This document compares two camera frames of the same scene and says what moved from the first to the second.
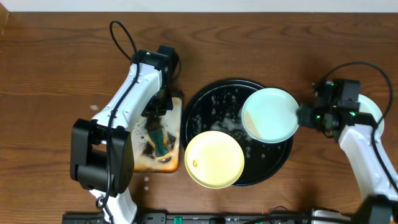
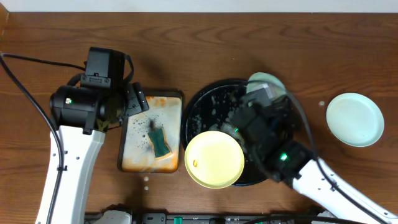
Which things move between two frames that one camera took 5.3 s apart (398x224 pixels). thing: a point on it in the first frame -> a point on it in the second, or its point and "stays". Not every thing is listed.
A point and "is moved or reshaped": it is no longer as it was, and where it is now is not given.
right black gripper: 303,117 -> 285,110
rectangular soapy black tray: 157,140 stays
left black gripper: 156,112 -> 137,99
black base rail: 290,218 stays
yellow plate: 214,159 stays
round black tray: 217,106 stays
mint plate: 269,115 is moved or reshaped
